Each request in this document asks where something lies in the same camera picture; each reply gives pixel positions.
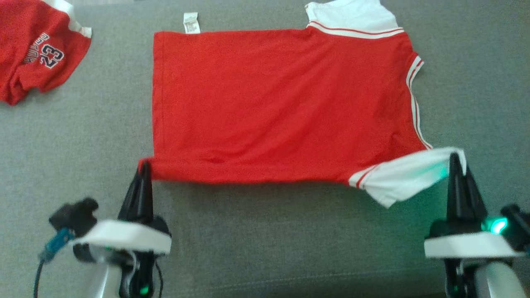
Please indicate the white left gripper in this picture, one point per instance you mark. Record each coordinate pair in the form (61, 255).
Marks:
(124, 236)

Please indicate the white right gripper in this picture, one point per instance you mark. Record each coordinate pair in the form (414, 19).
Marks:
(463, 246)

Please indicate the red T-shirt with white sleeves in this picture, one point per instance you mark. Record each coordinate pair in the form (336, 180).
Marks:
(269, 103)

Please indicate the red jersey with number 23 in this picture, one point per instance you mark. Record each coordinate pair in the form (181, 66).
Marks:
(29, 49)

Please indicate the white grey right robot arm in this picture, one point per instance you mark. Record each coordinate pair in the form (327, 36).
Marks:
(497, 281)

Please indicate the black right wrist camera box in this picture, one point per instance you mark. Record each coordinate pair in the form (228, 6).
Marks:
(519, 223)

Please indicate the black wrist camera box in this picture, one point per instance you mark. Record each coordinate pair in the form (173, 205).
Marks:
(519, 223)
(74, 215)

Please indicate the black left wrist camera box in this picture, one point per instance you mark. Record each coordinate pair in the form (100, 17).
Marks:
(74, 215)

